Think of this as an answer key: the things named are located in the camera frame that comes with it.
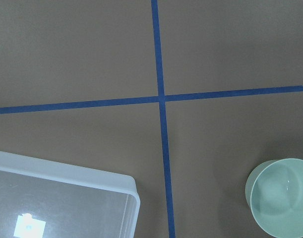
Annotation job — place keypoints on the clear plastic storage box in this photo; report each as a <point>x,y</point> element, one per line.
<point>46,199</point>

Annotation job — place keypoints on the pale green ceramic bowl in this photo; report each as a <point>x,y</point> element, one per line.
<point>274,194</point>

